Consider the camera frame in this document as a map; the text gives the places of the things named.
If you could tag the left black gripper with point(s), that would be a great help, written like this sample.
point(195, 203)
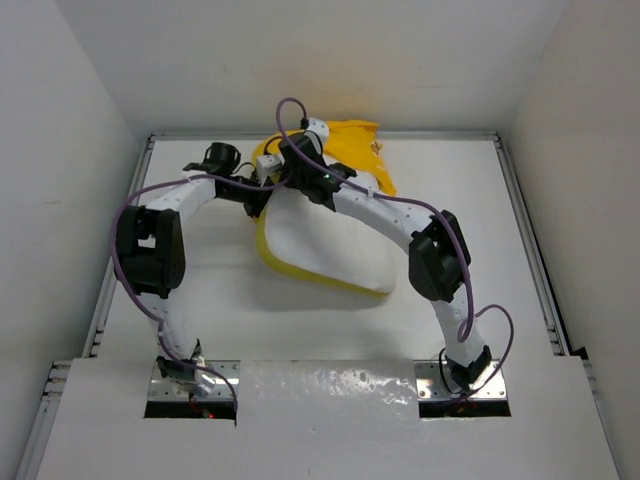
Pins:
point(263, 193)

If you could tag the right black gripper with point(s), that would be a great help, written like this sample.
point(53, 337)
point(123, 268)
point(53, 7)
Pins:
point(287, 177)

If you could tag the white pillow yellow edge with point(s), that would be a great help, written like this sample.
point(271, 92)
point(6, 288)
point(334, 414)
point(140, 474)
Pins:
point(310, 243)

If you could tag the yellow pillowcase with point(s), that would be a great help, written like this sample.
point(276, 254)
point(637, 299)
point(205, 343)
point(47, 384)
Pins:
point(353, 143)

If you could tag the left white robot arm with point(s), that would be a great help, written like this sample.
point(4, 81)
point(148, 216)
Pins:
point(148, 251)

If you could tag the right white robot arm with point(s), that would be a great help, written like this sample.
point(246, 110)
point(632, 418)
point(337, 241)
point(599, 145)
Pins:
point(438, 257)

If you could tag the white front cover board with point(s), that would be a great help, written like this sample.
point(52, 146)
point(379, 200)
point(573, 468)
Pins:
point(326, 420)

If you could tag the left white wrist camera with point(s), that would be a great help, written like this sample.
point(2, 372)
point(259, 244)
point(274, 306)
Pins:
point(267, 165)

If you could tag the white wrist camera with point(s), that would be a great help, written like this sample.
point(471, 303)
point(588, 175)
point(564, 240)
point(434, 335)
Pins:
point(319, 128)
point(267, 165)

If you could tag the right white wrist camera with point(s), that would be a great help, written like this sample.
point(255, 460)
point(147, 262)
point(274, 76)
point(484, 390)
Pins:
point(319, 128)

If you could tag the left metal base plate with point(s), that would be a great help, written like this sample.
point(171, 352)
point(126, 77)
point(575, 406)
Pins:
point(179, 386)

